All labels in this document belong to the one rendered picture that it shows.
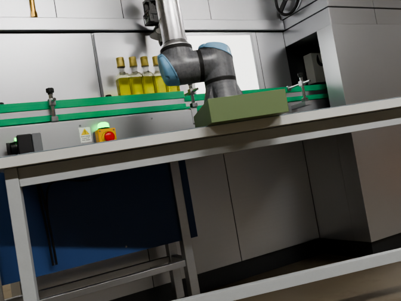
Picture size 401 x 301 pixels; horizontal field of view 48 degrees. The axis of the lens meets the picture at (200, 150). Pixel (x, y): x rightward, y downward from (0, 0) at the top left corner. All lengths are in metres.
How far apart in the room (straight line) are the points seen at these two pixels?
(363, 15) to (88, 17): 1.46
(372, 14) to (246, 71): 0.77
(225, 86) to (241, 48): 0.99
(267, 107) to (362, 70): 1.18
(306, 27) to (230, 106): 1.28
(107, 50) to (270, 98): 0.97
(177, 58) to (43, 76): 0.76
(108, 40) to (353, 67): 1.27
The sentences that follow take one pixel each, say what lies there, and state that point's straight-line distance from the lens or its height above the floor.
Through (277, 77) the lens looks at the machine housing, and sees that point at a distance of 2.67.
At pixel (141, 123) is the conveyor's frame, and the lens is 1.86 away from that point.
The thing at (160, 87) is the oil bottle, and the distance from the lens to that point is 2.07.
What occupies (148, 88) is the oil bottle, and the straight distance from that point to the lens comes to 2.05.
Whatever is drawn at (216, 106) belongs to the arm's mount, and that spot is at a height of 0.80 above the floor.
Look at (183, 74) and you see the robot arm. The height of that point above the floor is 0.94.
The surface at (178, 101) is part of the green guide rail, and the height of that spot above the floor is 0.92.
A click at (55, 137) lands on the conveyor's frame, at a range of 1.76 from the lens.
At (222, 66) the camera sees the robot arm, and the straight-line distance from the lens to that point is 1.59.
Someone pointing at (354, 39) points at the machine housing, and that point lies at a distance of 2.59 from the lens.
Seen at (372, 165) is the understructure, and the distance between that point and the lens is 2.51.
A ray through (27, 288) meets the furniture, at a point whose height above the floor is 0.34.
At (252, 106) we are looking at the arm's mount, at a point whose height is 0.78.
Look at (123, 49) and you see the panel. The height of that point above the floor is 1.24.
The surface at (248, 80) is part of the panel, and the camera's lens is 2.51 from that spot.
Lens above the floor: 0.61
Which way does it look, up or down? 2 degrees up
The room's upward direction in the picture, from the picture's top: 10 degrees counter-clockwise
